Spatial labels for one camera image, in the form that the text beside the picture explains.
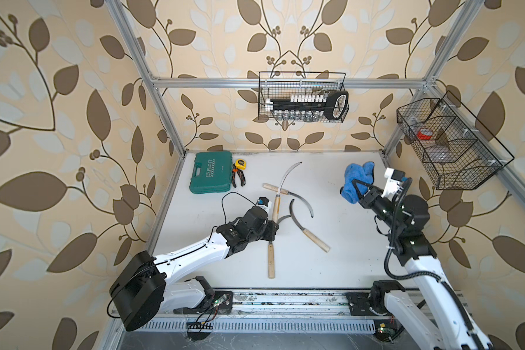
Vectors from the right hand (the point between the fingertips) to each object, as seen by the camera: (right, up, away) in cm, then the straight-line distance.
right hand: (353, 181), depth 71 cm
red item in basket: (+31, +17, +10) cm, 37 cm away
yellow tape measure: (-43, +8, +43) cm, 61 cm away
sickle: (-25, -5, +37) cm, 45 cm away
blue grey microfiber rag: (+2, +3, -3) cm, 5 cm away
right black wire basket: (+36, +11, +3) cm, 38 cm away
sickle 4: (-27, -28, +15) cm, 42 cm away
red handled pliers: (-43, +2, +40) cm, 59 cm away
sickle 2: (-8, -25, +18) cm, 32 cm away
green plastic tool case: (-56, +3, +34) cm, 66 cm away
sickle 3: (-25, -14, +11) cm, 31 cm away
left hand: (-25, -17, +10) cm, 32 cm away
